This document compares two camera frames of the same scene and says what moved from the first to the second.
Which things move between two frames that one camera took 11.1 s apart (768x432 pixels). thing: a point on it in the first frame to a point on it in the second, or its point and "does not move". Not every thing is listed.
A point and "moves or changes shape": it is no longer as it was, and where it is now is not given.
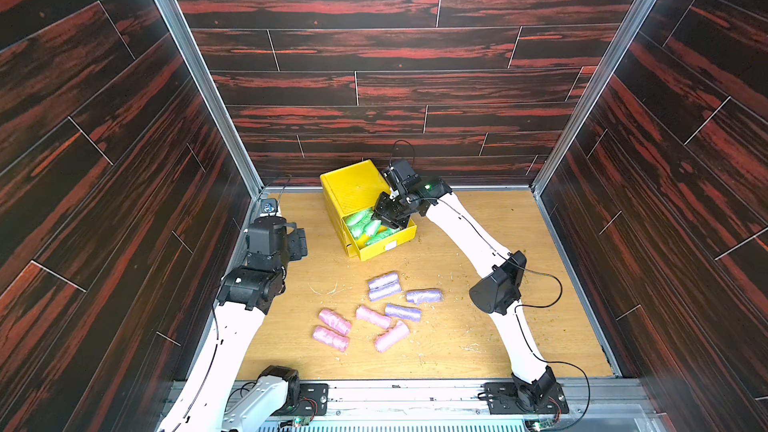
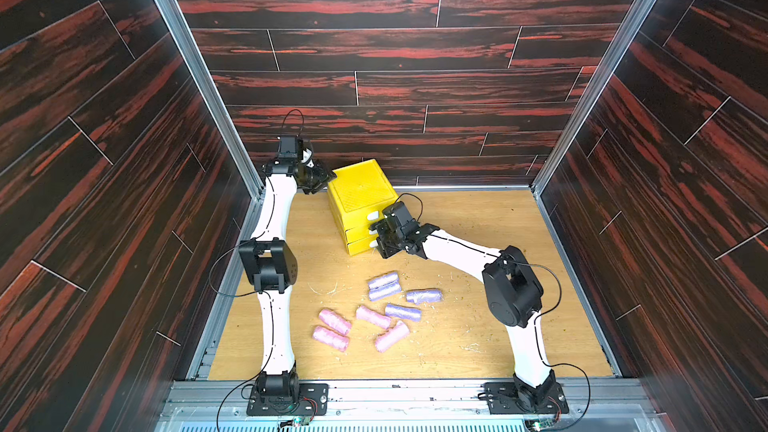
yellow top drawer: [369, 238] moves or changes shape
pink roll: [398, 332] does not move
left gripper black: [295, 243] to [324, 177]
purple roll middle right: [426, 295] does not move
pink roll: [335, 321] does not move
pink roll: [330, 338] does not move
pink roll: [365, 314] does not move
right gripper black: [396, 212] to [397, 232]
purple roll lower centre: [403, 312] does not move
